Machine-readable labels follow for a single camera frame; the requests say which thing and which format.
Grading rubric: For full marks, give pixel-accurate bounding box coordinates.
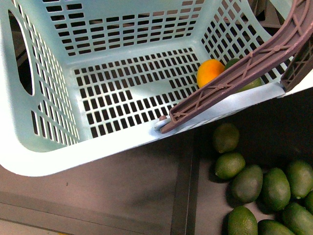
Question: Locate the yellow mango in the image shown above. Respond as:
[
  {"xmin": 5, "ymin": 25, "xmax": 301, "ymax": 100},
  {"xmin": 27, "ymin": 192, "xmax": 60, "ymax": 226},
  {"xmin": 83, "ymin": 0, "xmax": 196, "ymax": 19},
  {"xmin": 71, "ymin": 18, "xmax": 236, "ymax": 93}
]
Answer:
[{"xmin": 197, "ymin": 59, "xmax": 224, "ymax": 88}]

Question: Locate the light blue plastic basket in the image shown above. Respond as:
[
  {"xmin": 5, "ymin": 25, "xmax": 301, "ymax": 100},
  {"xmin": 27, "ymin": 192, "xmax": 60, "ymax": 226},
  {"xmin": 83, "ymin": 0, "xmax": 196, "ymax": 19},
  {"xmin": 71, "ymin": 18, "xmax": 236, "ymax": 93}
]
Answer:
[{"xmin": 0, "ymin": 0, "xmax": 313, "ymax": 177}]

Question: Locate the dark green avocado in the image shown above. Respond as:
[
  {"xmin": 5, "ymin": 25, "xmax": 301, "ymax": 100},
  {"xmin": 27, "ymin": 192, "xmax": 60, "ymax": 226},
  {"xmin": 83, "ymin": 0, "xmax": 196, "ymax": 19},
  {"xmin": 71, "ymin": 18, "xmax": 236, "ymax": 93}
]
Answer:
[{"xmin": 224, "ymin": 58, "xmax": 262, "ymax": 93}]

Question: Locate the brown basket handle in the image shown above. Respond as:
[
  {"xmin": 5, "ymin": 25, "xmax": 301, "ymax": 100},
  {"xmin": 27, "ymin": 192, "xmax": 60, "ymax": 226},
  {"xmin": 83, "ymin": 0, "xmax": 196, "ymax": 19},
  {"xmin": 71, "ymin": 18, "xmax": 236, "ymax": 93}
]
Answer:
[{"xmin": 160, "ymin": 0, "xmax": 313, "ymax": 133}]

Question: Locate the green avocado top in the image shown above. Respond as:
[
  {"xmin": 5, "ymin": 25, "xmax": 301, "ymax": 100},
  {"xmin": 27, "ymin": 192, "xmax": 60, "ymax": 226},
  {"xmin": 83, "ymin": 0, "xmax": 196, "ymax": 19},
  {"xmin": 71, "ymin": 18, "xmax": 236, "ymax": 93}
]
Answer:
[{"xmin": 212, "ymin": 123, "xmax": 240, "ymax": 153}]

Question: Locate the green avocado bottom left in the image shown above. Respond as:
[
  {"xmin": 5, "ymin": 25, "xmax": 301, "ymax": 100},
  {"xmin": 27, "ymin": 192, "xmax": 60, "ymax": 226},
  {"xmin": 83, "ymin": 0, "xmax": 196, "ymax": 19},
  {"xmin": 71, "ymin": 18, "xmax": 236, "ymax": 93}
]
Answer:
[{"xmin": 227, "ymin": 206, "xmax": 258, "ymax": 235}]

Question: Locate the green avocado centre right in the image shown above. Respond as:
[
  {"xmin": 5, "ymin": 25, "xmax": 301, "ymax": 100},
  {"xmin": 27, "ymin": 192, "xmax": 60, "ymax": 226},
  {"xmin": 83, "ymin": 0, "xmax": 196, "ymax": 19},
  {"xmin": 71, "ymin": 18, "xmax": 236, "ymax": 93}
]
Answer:
[{"xmin": 261, "ymin": 167, "xmax": 291, "ymax": 212}]

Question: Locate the green avocado far right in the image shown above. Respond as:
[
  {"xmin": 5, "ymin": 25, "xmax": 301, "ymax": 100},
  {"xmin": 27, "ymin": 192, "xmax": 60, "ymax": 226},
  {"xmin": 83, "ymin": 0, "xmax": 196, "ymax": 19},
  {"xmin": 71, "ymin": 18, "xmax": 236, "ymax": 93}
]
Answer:
[{"xmin": 286, "ymin": 160, "xmax": 313, "ymax": 199}]

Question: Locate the green avocado bottom middle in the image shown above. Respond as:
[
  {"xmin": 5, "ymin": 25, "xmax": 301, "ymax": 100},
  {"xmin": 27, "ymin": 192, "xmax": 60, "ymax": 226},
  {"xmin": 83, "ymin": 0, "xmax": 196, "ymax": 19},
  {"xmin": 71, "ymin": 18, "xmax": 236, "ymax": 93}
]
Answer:
[{"xmin": 258, "ymin": 219, "xmax": 295, "ymax": 235}]

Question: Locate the green avocado right edge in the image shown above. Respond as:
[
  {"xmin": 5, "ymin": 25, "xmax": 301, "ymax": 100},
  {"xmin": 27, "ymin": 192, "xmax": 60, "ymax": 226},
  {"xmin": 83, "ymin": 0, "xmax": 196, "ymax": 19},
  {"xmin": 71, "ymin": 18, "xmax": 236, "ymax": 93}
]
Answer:
[{"xmin": 304, "ymin": 191, "xmax": 313, "ymax": 214}]

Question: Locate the green avocado bottom right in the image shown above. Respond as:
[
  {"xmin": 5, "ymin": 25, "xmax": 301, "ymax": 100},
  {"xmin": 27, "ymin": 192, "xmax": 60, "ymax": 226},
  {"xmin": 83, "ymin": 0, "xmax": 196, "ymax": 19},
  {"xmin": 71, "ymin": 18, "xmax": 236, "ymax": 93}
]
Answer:
[{"xmin": 282, "ymin": 202, "xmax": 313, "ymax": 235}]

